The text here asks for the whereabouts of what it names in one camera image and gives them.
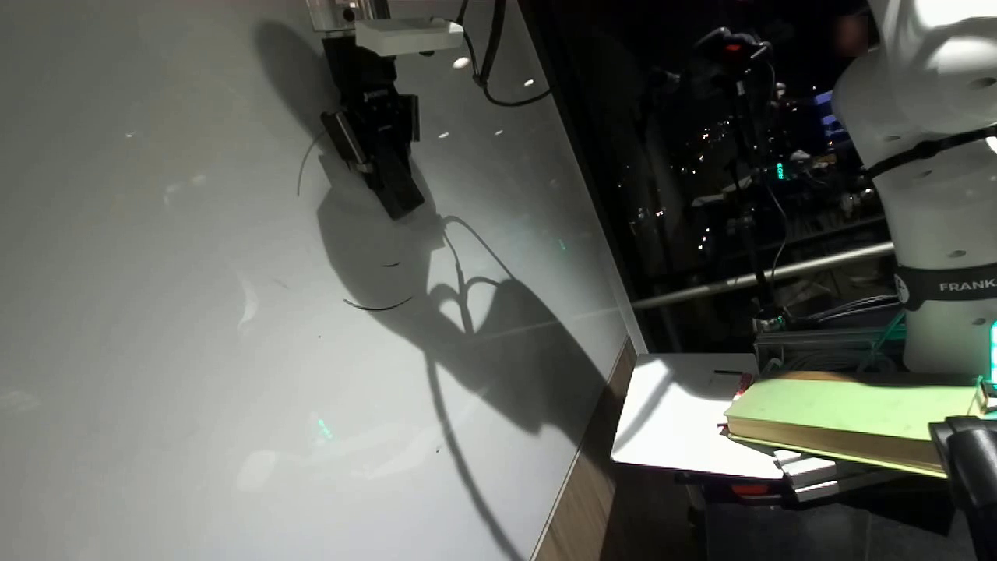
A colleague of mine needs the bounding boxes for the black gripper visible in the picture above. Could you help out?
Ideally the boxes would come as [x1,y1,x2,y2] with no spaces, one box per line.
[318,27,425,178]

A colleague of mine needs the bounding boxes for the black whiteboard duster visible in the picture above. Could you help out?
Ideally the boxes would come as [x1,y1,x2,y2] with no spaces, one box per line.
[354,140,430,224]

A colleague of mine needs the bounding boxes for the large white board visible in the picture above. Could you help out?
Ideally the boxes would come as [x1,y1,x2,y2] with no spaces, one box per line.
[0,0,644,561]

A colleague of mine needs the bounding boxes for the small white table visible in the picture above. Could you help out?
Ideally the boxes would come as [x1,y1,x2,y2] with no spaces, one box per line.
[609,350,790,483]

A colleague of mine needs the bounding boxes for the silver railing bar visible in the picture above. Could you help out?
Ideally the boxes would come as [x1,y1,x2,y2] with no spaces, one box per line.
[630,240,896,315]

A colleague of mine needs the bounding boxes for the person in background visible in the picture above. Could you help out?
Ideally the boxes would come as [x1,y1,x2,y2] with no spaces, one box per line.
[827,4,884,68]

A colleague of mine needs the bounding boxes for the black base box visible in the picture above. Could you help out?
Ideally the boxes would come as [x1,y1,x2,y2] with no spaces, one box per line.
[750,307,911,380]

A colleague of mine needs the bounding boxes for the silver metal clamp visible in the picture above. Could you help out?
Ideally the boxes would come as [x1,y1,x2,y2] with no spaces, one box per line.
[770,444,847,507]

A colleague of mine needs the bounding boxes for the green flat book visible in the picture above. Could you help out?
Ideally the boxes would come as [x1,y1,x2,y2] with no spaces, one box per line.
[723,374,988,483]

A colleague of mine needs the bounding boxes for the black cylindrical device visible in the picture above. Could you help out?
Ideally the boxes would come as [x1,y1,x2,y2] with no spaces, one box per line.
[924,410,997,561]

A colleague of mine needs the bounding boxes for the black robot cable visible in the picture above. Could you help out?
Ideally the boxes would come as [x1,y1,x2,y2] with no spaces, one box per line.
[453,0,555,110]

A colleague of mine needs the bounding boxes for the black camera tripod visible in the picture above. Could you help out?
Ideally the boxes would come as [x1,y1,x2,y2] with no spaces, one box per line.
[696,24,798,325]

